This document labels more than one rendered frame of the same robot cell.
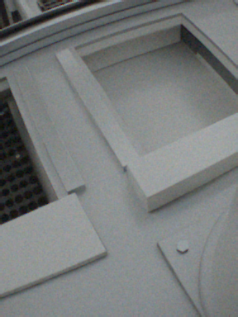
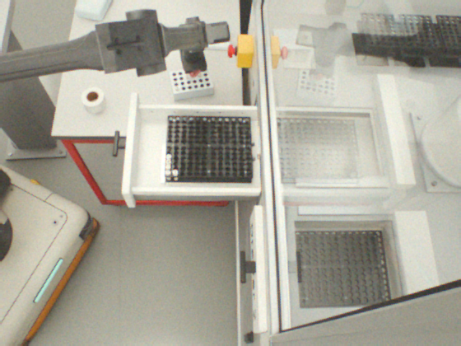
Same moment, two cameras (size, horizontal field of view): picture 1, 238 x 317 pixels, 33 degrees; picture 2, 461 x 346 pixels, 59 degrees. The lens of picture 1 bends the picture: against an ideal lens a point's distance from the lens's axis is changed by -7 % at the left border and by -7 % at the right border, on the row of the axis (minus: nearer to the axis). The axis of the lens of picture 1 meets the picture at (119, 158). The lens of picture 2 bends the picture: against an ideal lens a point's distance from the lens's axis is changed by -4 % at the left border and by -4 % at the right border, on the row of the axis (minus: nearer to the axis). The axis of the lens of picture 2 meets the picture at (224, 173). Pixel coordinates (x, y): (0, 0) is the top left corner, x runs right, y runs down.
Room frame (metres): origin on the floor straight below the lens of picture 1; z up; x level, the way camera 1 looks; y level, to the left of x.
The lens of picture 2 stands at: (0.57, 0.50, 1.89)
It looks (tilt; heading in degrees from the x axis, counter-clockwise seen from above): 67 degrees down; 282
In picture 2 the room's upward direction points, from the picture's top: 8 degrees clockwise
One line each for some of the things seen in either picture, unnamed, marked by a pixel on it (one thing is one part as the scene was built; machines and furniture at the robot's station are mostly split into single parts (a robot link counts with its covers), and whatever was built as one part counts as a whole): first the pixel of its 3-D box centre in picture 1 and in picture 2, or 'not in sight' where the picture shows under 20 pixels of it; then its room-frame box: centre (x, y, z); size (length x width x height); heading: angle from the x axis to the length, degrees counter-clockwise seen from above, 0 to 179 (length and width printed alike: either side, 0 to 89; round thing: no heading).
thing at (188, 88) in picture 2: not in sight; (191, 82); (0.87, -0.22, 0.78); 0.12 x 0.08 x 0.04; 32
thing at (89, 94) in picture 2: not in sight; (94, 100); (1.13, -0.06, 0.78); 0.07 x 0.07 x 0.04
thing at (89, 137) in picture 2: not in sight; (162, 112); (1.04, -0.30, 0.38); 0.62 x 0.58 x 0.76; 110
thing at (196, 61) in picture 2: not in sight; (193, 51); (0.87, -0.23, 0.92); 0.10 x 0.07 x 0.07; 122
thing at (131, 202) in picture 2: not in sight; (132, 149); (0.91, 0.09, 0.87); 0.29 x 0.02 x 0.11; 110
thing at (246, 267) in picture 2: not in sight; (248, 267); (0.53, 0.29, 0.91); 0.07 x 0.04 x 0.01; 110
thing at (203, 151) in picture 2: not in sight; (208, 151); (0.73, 0.02, 0.87); 0.22 x 0.18 x 0.06; 20
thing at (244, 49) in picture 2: not in sight; (243, 51); (0.74, -0.32, 0.88); 0.07 x 0.05 x 0.07; 110
